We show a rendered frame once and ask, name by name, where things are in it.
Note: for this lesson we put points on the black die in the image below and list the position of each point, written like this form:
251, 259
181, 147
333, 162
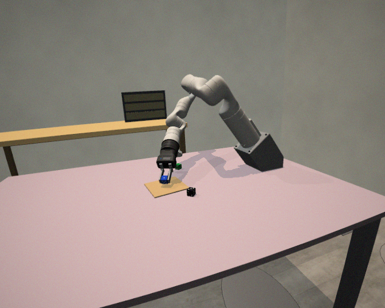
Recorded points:
191, 191

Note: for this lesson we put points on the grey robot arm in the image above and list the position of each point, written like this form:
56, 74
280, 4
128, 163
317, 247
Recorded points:
213, 92

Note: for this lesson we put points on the blue die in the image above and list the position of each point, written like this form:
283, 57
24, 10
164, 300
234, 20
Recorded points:
164, 179

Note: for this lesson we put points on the tan flat mat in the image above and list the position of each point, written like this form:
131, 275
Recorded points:
158, 190

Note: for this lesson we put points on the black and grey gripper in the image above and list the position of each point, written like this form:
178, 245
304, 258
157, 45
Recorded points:
168, 154

